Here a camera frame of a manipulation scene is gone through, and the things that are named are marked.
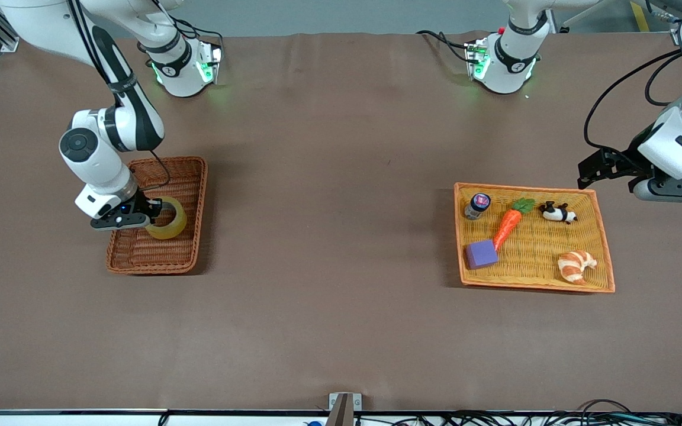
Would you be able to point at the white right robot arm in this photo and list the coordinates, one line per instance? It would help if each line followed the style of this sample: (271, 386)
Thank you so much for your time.
(98, 177)

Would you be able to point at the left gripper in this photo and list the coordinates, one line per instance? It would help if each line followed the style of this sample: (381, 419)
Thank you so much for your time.
(620, 164)

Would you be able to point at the metal mounting bracket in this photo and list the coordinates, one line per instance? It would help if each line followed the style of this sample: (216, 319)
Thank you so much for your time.
(336, 402)

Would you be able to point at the purple foam cube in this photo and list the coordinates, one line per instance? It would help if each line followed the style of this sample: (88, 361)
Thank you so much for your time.
(481, 254)

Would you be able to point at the small bottle blue cap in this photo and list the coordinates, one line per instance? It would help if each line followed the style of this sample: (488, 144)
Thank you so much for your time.
(477, 206)

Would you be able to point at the brown wicker basket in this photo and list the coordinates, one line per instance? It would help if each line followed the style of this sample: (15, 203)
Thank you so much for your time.
(163, 254)

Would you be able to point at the toy carrot green leaves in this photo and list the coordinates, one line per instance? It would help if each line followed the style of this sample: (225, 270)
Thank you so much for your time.
(508, 225)

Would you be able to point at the clear yellowish tape roll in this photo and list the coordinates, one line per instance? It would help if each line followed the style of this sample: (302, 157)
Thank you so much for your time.
(175, 228)

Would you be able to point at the yellow wicker basket orange rim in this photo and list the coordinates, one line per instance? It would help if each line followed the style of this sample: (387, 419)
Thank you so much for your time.
(536, 260)

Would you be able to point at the brown table cloth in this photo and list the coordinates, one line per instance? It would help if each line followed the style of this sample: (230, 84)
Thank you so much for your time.
(341, 331)

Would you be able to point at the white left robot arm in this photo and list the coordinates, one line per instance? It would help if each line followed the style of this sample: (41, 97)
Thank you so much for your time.
(510, 71)

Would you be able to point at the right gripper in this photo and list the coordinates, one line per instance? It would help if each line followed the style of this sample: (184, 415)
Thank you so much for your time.
(141, 207)

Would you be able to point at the toy croissant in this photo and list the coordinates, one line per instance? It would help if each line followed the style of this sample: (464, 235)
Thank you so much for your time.
(575, 266)

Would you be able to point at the grey arm base connector box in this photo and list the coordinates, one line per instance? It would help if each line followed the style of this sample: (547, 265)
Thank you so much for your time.
(476, 59)
(215, 59)

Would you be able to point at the toy panda figurine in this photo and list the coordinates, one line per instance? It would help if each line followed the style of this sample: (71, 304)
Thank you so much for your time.
(554, 213)

